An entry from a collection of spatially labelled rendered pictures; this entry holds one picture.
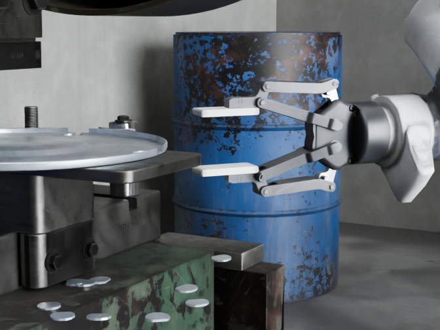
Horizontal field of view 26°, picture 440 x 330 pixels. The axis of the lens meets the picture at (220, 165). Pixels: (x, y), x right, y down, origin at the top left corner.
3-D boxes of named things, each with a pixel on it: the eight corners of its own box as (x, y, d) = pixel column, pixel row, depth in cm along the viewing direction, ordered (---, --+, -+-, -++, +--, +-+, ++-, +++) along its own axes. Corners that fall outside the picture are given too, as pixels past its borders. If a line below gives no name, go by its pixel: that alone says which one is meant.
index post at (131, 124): (141, 194, 116) (139, 114, 114) (127, 198, 113) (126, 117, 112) (122, 192, 117) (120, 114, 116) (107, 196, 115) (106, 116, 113)
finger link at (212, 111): (259, 114, 107) (259, 108, 107) (201, 117, 104) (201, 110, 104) (248, 111, 110) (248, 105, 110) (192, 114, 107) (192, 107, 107)
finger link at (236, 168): (247, 162, 111) (247, 168, 111) (191, 165, 108) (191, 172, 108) (258, 166, 108) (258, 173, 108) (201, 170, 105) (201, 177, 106)
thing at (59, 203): (205, 277, 99) (205, 148, 97) (129, 313, 86) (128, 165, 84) (18, 250, 110) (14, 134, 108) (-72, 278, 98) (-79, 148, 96)
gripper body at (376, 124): (359, 161, 119) (293, 165, 116) (361, 93, 118) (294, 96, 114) (391, 171, 113) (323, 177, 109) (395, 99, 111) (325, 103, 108)
